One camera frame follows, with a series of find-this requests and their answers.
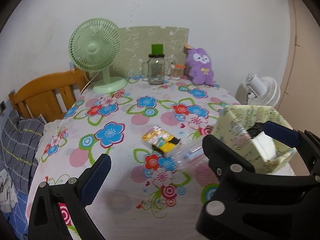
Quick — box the white face mask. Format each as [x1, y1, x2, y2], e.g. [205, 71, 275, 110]
[252, 132, 277, 162]

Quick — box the clear plastic pencil case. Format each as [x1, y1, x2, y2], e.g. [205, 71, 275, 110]
[164, 138, 207, 171]

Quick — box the cartoon snack packet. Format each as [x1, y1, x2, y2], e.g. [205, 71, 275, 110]
[142, 126, 182, 155]

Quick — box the black plastic bag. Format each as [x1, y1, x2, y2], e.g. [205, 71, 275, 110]
[247, 122, 264, 138]

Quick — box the beige door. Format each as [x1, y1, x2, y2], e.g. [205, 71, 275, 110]
[276, 0, 320, 176]

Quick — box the crumpled grey white cloth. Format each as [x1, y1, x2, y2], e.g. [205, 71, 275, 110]
[0, 169, 18, 213]

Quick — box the yellow cartoon storage box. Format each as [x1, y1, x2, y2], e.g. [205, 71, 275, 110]
[211, 105, 297, 174]

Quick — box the white standing fan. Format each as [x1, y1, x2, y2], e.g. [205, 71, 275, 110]
[235, 73, 280, 107]

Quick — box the grey plaid pillow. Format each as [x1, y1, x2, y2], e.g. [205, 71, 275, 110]
[1, 110, 44, 194]

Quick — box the floral tablecloth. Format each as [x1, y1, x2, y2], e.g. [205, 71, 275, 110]
[26, 77, 238, 239]

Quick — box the purple plush bunny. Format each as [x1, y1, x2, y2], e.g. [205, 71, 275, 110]
[185, 48, 215, 86]

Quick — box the toothpick jar orange lid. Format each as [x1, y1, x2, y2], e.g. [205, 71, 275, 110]
[170, 64, 185, 80]

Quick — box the glass mason jar mug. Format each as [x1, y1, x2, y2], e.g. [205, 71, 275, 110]
[142, 54, 166, 85]

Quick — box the green cup on jar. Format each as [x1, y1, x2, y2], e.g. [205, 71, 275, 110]
[151, 44, 163, 55]

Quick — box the green desk fan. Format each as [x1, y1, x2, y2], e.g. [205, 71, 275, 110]
[68, 18, 127, 94]

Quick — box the green patterned backboard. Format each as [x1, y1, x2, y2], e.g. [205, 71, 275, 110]
[110, 26, 189, 77]

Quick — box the wall power socket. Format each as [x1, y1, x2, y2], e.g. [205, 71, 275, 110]
[0, 101, 7, 113]

